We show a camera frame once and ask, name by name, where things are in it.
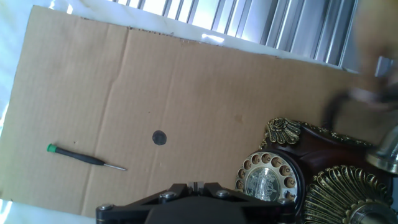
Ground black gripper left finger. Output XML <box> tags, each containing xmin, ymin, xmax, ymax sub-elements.
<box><xmin>95</xmin><ymin>182</ymin><xmax>197</xmax><ymax>224</ymax></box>

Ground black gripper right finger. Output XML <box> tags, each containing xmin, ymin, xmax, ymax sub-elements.
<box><xmin>196</xmin><ymin>182</ymin><xmax>298</xmax><ymax>224</ymax></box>

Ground blurred person hand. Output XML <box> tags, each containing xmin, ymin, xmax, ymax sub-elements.
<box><xmin>351</xmin><ymin>0</ymin><xmax>398</xmax><ymax>108</ymax></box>

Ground black screwdriver green cap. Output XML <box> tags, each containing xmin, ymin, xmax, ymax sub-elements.
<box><xmin>47</xmin><ymin>142</ymin><xmax>127</xmax><ymax>171</ymax></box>

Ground black round dot mark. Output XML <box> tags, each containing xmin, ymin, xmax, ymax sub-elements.
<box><xmin>152</xmin><ymin>129</ymin><xmax>167</xmax><ymax>146</ymax></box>

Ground brown phone handset cord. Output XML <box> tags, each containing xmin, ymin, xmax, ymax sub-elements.
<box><xmin>322</xmin><ymin>91</ymin><xmax>354</xmax><ymax>131</ymax></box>

